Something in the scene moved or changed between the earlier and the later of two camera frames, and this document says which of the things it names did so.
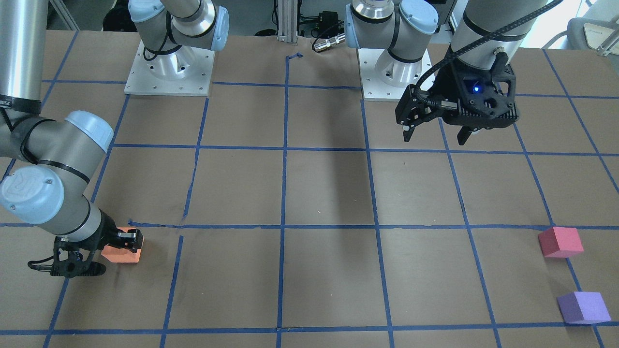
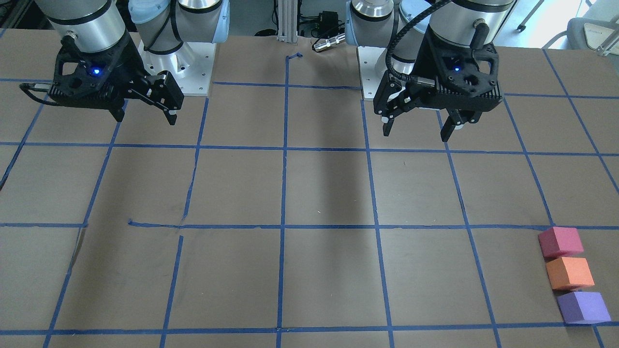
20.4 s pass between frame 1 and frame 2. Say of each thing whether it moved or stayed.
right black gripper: moved
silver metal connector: stayed
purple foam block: stayed
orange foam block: moved
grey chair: stayed
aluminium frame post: stayed
